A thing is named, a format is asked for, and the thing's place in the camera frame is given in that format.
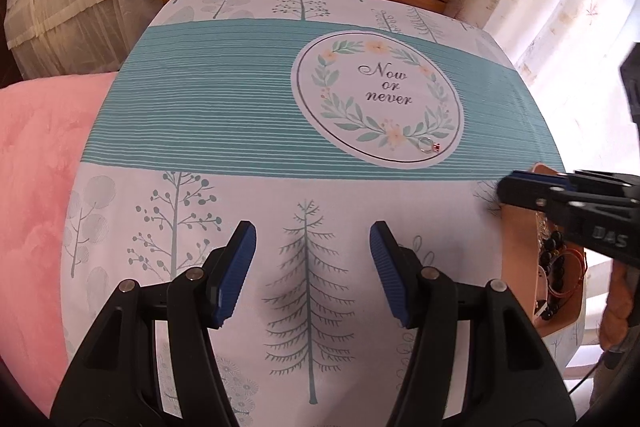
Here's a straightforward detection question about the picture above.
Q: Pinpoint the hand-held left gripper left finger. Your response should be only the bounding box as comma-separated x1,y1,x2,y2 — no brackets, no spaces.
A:
50,221,257,427

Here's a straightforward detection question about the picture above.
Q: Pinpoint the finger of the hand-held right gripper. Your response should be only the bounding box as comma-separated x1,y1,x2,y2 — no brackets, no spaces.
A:
497,173,587,229
567,169,640,198

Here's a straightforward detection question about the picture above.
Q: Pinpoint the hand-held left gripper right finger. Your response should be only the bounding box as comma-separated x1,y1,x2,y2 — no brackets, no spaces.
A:
369,221,576,427

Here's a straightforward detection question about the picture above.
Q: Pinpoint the gold leaf bracelet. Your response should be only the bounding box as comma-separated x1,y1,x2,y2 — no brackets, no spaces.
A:
534,209,551,243

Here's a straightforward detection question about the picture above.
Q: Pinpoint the red string bracelet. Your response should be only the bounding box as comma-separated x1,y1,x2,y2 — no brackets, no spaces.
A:
562,249,587,299

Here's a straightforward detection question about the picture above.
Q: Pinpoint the black bead bracelet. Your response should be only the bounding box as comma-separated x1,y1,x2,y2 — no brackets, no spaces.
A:
535,231,567,322

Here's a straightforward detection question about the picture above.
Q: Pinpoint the peach plastic box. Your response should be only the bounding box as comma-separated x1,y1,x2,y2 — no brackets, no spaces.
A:
500,162,587,339

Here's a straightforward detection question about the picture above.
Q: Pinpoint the person's right hand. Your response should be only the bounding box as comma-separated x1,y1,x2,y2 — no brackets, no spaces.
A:
600,259,640,354

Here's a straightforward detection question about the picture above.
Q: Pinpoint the tree print tablecloth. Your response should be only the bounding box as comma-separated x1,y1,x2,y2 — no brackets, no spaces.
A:
60,0,587,427

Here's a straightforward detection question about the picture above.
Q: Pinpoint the floral white curtain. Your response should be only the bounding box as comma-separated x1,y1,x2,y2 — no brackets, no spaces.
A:
449,0,640,188

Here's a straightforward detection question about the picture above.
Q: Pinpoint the pink blanket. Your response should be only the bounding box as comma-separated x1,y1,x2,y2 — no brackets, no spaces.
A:
0,71,124,414

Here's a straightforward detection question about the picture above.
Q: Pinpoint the black cable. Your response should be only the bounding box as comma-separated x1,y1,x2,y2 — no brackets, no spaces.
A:
564,351,607,394

